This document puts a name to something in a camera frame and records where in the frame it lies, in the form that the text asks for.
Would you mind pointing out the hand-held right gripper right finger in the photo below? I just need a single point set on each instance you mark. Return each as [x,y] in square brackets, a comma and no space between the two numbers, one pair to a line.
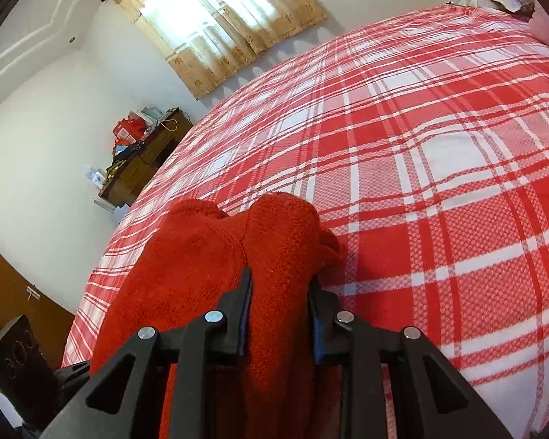
[318,338]

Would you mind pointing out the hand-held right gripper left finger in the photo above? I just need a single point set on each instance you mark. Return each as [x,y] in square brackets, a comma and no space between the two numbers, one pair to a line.
[238,320]

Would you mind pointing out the red knitted garment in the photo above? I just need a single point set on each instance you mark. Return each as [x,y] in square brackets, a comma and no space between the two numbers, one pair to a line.
[187,256]

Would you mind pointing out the pile of clothes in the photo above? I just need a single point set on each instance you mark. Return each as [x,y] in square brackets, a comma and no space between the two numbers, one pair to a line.
[121,158]

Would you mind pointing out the brown wooden door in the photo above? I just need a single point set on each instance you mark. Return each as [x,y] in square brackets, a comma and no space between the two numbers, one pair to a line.
[23,315]

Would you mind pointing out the white paper bag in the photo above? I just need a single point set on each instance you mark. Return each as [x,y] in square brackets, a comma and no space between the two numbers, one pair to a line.
[115,209]

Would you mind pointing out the wooden desk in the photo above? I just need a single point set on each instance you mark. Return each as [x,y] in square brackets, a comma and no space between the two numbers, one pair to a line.
[137,169]

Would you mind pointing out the white printed box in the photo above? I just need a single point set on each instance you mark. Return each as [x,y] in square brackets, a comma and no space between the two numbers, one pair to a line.
[94,174]

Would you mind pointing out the red plaid bed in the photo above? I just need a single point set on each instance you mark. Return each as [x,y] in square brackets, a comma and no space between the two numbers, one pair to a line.
[416,146]

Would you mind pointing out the red gift box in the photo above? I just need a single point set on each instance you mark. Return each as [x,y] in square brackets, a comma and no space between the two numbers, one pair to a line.
[128,131]

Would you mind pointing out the pale green box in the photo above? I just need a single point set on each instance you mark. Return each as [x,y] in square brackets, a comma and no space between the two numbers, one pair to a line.
[150,115]

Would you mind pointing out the tan patterned curtain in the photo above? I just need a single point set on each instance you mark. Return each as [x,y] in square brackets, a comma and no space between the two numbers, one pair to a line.
[219,23]

